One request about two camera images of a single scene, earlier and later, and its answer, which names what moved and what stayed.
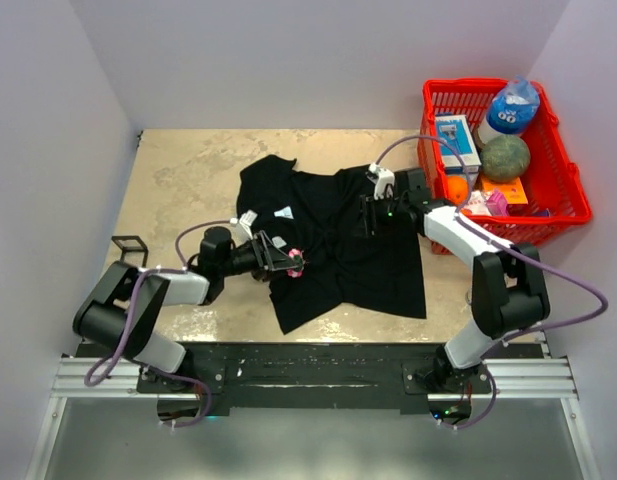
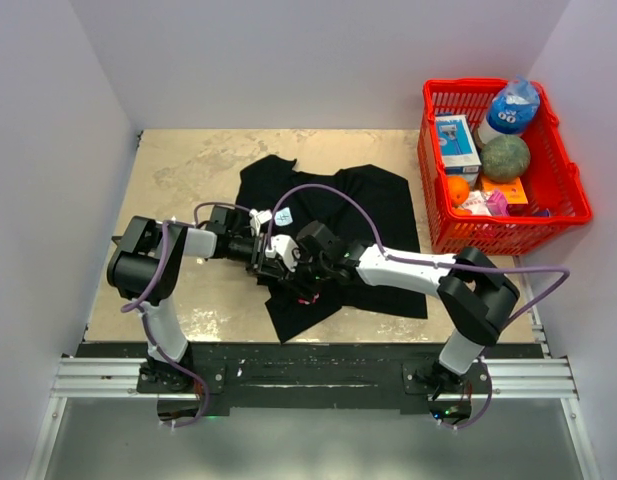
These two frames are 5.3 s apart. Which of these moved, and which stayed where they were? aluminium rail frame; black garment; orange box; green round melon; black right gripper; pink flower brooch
Moved: pink flower brooch; black right gripper
Stayed: aluminium rail frame; green round melon; black garment; orange box
